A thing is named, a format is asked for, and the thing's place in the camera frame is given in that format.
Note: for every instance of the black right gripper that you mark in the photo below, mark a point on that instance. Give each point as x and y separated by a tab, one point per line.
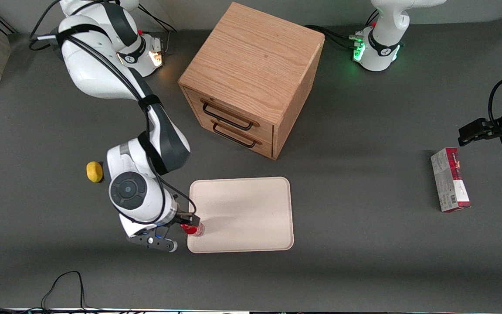
185	216

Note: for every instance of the red coke bottle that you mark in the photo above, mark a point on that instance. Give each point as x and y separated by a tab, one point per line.
194	230

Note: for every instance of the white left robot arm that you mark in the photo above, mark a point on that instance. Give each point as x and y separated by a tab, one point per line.
381	43

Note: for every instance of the white rectangular tray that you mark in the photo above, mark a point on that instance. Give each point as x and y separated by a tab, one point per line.
246	213

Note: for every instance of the red and white carton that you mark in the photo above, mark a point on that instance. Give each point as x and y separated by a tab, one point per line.
449	183

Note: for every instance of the wooden drawer front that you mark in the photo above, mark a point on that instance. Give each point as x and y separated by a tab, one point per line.
264	130
265	147

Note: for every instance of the yellow toy lemon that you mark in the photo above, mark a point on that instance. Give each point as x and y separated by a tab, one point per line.
94	171

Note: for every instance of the wooden two-drawer cabinet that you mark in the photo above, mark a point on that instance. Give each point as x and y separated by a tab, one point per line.
251	56

